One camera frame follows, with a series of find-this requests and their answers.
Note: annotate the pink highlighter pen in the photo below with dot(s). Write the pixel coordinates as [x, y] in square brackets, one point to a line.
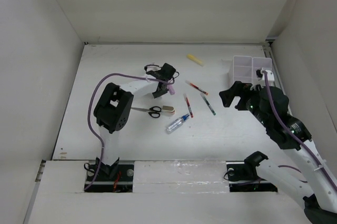
[171, 89]

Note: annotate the white divided organizer left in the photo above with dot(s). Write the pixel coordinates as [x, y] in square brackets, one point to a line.
[241, 69]

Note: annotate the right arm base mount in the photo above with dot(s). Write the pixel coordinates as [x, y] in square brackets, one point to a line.
[241, 179]

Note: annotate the red gel pen upper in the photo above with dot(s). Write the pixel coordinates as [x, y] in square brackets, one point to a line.
[196, 87]

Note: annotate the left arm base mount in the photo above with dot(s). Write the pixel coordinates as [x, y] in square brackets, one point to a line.
[116, 178]

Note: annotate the black handled scissors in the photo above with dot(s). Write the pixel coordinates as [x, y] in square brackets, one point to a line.
[154, 112]

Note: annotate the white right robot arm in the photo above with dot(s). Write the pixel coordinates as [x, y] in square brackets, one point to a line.
[317, 194]

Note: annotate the green gel pen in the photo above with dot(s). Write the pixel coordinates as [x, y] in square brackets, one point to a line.
[207, 103]

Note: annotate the clear glue bottle blue cap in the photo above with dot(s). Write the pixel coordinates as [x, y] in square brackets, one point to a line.
[176, 124]

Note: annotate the beige eraser block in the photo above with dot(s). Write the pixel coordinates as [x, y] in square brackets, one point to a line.
[165, 109]

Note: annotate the yellow highlighter pen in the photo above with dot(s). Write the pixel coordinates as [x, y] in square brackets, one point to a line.
[195, 59]

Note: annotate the red gel pen lower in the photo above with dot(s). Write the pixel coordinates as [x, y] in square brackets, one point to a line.
[188, 105]

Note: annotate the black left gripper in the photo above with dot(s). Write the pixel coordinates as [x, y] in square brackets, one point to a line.
[157, 94]

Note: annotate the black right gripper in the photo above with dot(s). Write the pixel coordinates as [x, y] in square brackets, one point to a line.
[237, 88]

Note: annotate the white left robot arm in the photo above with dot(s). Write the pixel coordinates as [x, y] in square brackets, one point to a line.
[113, 108]

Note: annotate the red gel pen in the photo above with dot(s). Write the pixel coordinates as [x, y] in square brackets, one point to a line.
[196, 87]
[188, 105]

